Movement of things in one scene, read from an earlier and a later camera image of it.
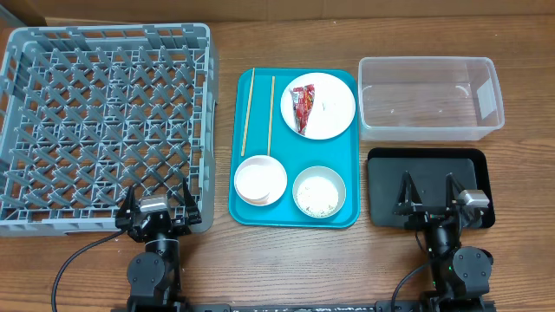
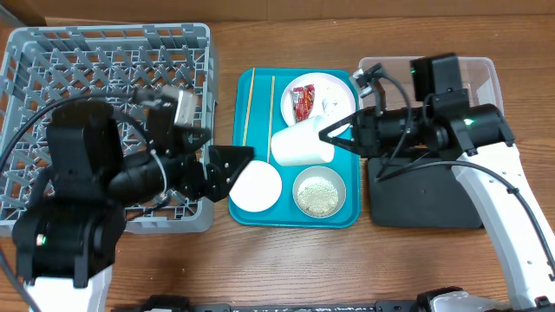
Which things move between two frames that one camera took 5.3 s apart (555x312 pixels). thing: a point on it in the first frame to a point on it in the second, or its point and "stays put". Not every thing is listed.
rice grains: (317, 197) stays put
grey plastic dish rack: (88, 112) stays put
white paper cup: (260, 180) to (301, 145)
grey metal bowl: (319, 191) stays put
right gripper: (422, 217) to (365, 135)
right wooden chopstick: (271, 116) stays put
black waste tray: (427, 169) stays put
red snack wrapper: (302, 99) stays put
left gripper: (192, 216) to (193, 183)
